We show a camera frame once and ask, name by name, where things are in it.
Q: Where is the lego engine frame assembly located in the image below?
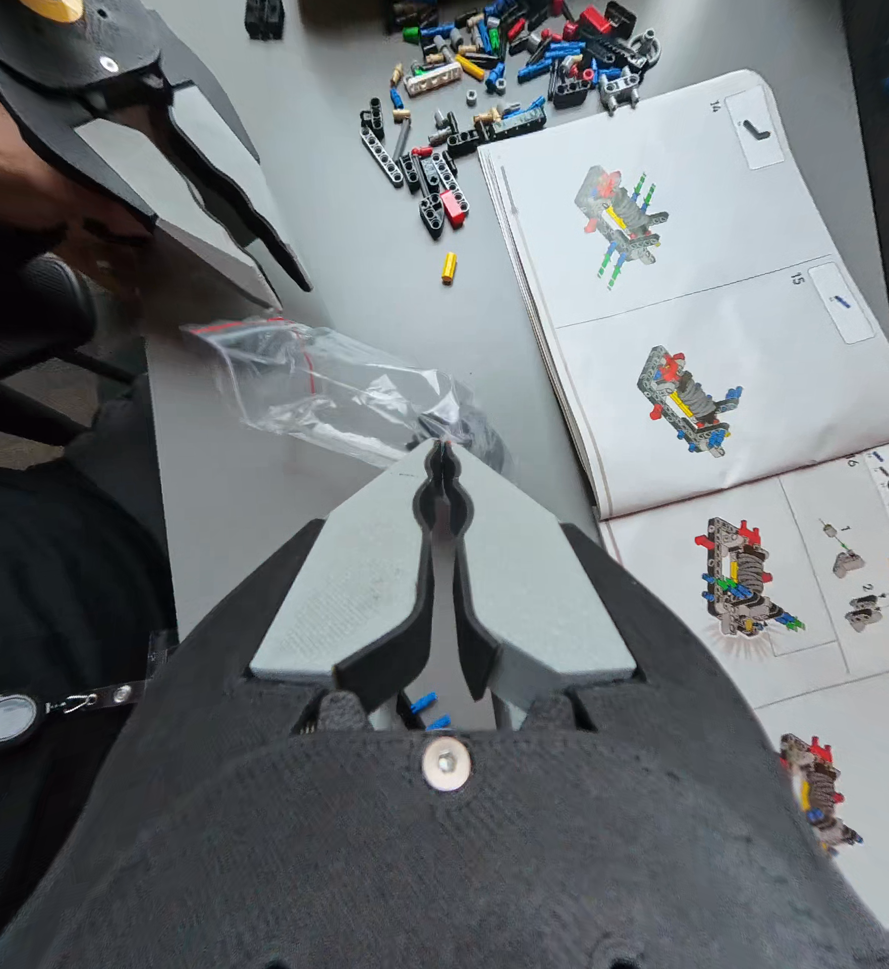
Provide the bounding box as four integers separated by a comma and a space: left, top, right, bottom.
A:
399, 690, 454, 734

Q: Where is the person's torso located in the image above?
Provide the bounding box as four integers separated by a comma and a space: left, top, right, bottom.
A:
0, 379, 182, 969

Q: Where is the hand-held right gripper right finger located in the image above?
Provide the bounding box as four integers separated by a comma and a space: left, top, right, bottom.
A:
444, 445, 638, 705

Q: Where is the small black lego piece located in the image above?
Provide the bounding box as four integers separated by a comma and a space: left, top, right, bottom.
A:
244, 0, 287, 41

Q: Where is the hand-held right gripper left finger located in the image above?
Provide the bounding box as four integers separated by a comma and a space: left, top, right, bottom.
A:
248, 441, 446, 714

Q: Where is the person's left hand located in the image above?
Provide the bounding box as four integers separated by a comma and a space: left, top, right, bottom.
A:
0, 38, 154, 260

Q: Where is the pile of loose lego pieces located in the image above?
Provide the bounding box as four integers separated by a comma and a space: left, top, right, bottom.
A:
359, 0, 659, 242

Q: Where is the white instruction booklet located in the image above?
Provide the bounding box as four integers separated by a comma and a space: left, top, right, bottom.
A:
478, 69, 889, 929

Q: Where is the black badge reel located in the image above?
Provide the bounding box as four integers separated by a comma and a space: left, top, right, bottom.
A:
39, 628, 171, 717
0, 694, 42, 755

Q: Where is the clear zip plastic bag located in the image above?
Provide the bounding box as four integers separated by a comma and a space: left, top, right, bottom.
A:
179, 317, 518, 472

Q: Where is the black office chair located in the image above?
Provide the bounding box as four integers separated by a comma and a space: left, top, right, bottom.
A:
0, 253, 148, 449

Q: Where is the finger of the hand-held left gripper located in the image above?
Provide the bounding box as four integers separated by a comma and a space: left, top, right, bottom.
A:
72, 115, 285, 313
164, 85, 314, 296

